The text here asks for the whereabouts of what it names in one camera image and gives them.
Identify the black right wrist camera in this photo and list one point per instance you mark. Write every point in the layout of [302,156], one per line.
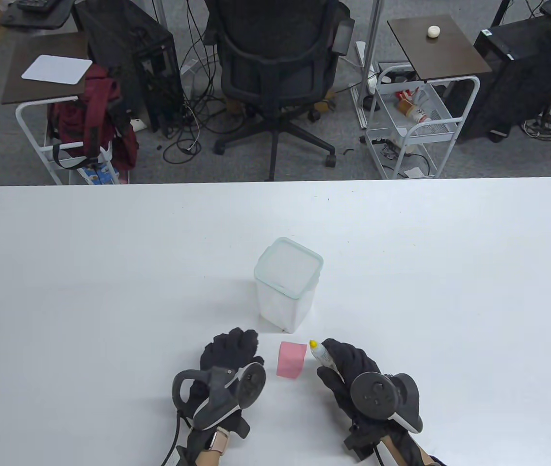
[358,444]

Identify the pink wrist watch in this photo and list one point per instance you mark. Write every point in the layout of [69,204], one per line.
[218,441]

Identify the aluminium post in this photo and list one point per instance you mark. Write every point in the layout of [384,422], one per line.
[377,14]

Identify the pink card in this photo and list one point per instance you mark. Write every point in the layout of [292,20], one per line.
[291,360]

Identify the grey left hand controller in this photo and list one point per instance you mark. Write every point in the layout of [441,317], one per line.
[217,403]

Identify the person's right hand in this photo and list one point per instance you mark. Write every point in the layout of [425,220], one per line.
[348,361]

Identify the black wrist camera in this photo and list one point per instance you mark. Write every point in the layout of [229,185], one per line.
[358,444]
[239,427]

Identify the black office chair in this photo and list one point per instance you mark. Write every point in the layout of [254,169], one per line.
[275,58]

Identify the grey right hand controller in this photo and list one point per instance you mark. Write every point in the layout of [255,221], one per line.
[377,395]

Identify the grey hand controller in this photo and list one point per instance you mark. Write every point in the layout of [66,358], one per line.
[217,403]
[377,395]

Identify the blue box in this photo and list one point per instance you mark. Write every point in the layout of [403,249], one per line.
[98,174]

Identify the black computer tower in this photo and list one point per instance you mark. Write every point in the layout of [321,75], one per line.
[523,68]
[125,39]

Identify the red backpack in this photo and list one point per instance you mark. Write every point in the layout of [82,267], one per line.
[96,107]

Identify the liquid glue bottle yellow base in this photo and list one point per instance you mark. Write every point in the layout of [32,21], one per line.
[321,354]

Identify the black keyboard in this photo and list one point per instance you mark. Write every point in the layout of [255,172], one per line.
[35,4]

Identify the person's left forearm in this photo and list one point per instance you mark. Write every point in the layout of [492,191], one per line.
[207,458]

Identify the black box on left forearm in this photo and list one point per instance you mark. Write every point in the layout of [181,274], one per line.
[181,458]

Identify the person's left hand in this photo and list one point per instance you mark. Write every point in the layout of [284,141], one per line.
[232,349]

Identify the small white ball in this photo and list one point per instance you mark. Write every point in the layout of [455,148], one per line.
[433,31]

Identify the white cart with brown top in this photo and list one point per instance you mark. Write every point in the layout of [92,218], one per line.
[38,92]
[440,53]

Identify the white mouse pad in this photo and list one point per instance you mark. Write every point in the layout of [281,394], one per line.
[57,69]

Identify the black keyboard tray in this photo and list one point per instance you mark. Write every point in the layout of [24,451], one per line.
[38,18]

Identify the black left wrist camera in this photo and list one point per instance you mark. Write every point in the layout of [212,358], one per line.
[239,427]

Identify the clear plastic container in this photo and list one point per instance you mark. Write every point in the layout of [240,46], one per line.
[287,272]

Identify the red white snack packet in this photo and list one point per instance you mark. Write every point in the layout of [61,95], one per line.
[418,109]

